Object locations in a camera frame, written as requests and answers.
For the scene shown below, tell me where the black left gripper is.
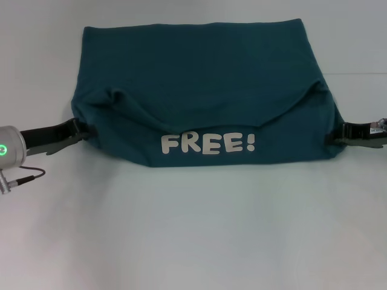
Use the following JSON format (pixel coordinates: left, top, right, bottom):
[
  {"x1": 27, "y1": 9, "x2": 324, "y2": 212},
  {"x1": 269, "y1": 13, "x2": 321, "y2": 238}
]
[{"x1": 19, "y1": 117, "x2": 98, "y2": 157}]

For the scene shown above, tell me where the dark left gripper cable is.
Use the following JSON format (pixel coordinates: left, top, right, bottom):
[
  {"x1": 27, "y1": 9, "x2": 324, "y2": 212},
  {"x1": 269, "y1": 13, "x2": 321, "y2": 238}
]
[{"x1": 0, "y1": 166, "x2": 47, "y2": 196}]

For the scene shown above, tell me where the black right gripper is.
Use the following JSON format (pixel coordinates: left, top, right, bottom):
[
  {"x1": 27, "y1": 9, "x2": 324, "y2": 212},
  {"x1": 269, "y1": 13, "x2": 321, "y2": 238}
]
[{"x1": 333, "y1": 120, "x2": 387, "y2": 150}]

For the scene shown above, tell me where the blue t-shirt with FREE print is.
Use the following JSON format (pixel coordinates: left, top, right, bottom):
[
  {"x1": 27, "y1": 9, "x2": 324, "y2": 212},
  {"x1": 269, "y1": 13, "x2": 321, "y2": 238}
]
[{"x1": 69, "y1": 18, "x2": 345, "y2": 168}]

